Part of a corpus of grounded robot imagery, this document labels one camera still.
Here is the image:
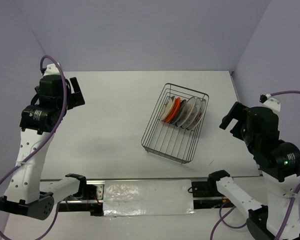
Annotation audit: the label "white plate orange sunburst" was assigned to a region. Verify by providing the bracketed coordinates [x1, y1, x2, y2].
[186, 99, 207, 131]

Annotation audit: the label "white plate green rim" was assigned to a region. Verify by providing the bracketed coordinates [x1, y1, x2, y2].
[181, 98, 201, 129]

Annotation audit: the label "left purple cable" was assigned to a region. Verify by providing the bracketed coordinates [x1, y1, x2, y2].
[0, 54, 68, 240]

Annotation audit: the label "purple cable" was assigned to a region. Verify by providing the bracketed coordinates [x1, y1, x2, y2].
[0, 54, 68, 240]
[209, 90, 300, 240]

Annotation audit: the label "white plate red characters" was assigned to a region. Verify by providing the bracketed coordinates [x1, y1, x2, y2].
[176, 96, 196, 127]

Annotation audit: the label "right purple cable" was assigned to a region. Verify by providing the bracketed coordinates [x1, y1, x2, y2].
[209, 90, 300, 240]

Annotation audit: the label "grey wire dish rack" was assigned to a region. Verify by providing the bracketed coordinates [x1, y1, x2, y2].
[141, 83, 210, 165]

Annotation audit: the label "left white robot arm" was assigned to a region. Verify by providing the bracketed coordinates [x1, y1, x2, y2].
[0, 63, 88, 220]

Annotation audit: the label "blue floral green plate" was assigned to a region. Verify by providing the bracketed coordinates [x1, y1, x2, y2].
[170, 99, 187, 124]

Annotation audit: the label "black metal base rail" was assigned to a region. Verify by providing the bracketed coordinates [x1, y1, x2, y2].
[58, 180, 233, 217]

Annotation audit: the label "cream plate with dark motif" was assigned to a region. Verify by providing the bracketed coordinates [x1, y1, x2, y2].
[160, 96, 176, 122]

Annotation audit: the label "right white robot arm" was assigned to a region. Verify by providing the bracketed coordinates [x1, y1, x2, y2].
[207, 93, 300, 240]

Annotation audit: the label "silver foil sheet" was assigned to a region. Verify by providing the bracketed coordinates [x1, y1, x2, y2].
[103, 179, 195, 217]

